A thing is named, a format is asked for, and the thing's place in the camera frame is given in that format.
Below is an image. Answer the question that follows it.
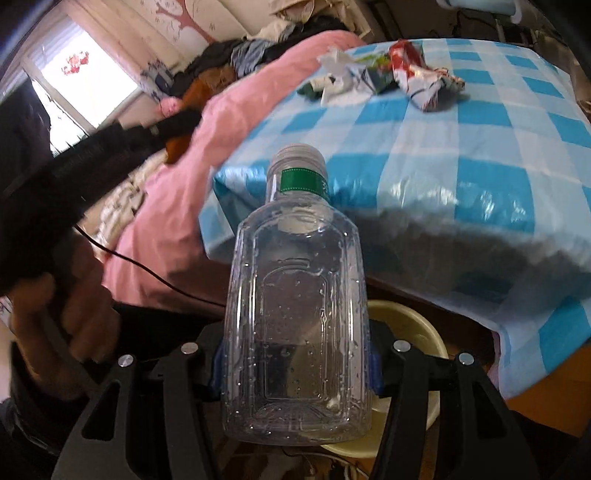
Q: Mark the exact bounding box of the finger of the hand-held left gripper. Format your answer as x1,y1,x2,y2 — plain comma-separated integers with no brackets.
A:
115,107,204,160

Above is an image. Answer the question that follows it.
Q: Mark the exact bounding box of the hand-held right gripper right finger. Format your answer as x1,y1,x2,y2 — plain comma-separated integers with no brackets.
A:
368,322,531,480

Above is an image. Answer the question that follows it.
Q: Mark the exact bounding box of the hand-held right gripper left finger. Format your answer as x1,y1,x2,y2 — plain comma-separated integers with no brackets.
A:
51,322,228,480

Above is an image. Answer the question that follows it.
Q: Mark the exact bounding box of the yellow plastic basin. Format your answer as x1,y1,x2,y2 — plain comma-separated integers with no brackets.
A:
318,300,450,459

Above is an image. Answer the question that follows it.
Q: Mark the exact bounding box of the clear plastic bottle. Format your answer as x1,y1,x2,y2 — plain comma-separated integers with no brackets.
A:
221,144,374,448

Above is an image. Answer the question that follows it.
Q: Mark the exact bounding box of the person's left forearm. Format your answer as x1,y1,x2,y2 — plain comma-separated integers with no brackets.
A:
0,351,88,480

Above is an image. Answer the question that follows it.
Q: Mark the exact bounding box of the person's left hand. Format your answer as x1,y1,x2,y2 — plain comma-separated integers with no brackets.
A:
9,239,122,400

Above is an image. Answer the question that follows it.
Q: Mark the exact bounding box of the brown garment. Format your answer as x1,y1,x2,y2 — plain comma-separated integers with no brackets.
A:
164,69,237,165

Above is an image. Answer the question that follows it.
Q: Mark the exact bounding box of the pink blanket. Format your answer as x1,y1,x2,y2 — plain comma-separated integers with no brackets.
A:
102,30,368,311

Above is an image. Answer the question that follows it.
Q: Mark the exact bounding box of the black clothing pile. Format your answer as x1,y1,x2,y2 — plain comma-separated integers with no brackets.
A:
173,39,252,89

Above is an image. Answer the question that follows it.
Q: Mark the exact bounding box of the cream quilt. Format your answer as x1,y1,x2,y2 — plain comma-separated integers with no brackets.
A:
79,151,155,241

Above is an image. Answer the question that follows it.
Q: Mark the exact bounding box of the window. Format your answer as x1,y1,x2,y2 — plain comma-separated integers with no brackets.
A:
0,25,140,154

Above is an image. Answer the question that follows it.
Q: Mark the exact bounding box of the blue denim garment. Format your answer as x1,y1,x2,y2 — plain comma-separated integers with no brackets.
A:
231,39,288,78

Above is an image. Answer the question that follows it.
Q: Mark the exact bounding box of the red window decoration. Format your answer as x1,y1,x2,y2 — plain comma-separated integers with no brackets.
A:
61,49,92,75

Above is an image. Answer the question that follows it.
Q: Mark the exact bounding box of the small dark green wrapper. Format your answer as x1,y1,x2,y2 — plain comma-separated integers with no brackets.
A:
297,78,325,100

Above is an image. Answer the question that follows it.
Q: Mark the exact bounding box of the beige jacket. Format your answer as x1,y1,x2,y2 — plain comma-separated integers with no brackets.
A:
252,7,319,43

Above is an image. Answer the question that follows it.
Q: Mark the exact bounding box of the crumpled white tissue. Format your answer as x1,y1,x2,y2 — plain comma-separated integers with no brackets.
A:
318,47,370,108

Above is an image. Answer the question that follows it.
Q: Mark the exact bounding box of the green snack wrapper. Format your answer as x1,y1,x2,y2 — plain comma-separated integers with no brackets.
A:
355,53,398,95

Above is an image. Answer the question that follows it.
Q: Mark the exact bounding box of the blue checked tablecloth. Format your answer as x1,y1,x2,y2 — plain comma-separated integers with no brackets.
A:
198,38,591,400

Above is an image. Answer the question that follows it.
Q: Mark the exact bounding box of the red and white wrapper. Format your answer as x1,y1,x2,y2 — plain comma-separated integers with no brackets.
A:
387,39,466,112

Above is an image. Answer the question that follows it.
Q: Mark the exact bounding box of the pink tree wall decal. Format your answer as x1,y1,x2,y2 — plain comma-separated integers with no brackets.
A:
154,0,219,43

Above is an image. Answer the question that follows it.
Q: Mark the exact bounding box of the black cable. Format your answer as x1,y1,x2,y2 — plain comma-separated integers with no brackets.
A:
74,224,229,308

